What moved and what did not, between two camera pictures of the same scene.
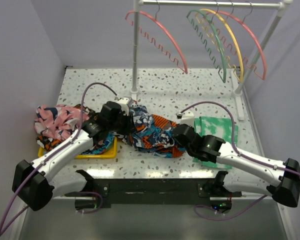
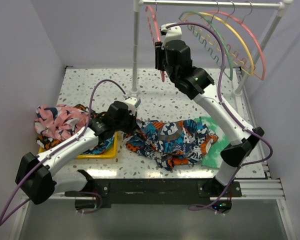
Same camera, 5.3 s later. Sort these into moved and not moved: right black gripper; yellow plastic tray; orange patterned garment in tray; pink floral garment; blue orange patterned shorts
Moved: blue orange patterned shorts; right black gripper
Not moved: orange patterned garment in tray; yellow plastic tray; pink floral garment
